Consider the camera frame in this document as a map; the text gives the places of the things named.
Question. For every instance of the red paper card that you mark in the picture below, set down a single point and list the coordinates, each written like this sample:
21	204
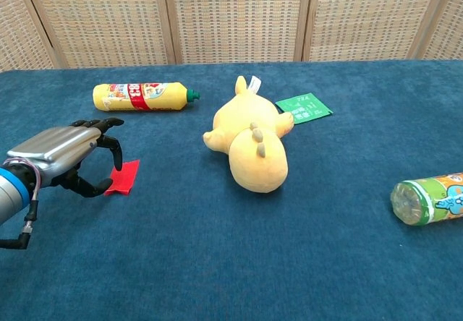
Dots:
124	180

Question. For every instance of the blue velvet tablecloth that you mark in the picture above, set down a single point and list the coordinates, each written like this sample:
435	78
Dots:
231	245

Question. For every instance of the green tea packet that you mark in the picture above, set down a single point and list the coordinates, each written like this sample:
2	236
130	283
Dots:
307	109

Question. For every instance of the woven rattan folding screen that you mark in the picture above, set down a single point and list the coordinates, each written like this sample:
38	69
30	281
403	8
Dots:
231	17

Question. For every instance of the yellow plush dinosaur toy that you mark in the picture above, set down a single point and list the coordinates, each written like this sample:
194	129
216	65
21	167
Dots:
253	147

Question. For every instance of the clear bottle green cartoon label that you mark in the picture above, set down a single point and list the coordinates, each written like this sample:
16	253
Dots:
430	198

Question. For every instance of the yellow plastic bottle green cap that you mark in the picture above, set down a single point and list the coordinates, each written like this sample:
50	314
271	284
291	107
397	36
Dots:
144	97

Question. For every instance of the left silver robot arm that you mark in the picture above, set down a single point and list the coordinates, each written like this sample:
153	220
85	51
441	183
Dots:
11	194

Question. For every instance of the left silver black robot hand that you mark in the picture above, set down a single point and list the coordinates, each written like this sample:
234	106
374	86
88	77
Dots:
61	151

